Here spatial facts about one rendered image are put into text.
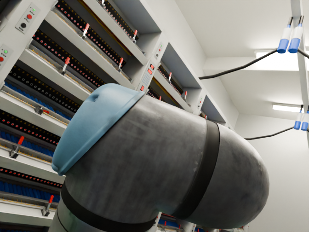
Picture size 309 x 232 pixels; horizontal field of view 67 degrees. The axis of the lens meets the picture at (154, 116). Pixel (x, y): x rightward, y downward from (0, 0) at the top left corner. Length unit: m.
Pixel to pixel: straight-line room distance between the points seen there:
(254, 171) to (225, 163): 0.04
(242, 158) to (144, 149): 0.10
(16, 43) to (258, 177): 0.96
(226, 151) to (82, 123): 0.14
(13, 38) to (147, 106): 0.87
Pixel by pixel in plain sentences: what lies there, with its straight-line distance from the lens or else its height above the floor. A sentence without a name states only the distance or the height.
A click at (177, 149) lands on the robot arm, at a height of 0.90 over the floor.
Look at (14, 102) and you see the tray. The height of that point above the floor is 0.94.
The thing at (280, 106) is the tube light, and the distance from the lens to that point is 4.45.
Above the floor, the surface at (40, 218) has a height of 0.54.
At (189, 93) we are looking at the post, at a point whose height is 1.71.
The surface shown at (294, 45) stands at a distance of 1.96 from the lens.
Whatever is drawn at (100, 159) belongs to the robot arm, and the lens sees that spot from 0.22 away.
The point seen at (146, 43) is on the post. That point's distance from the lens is 1.62.
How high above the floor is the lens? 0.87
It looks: 15 degrees up
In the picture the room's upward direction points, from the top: 23 degrees clockwise
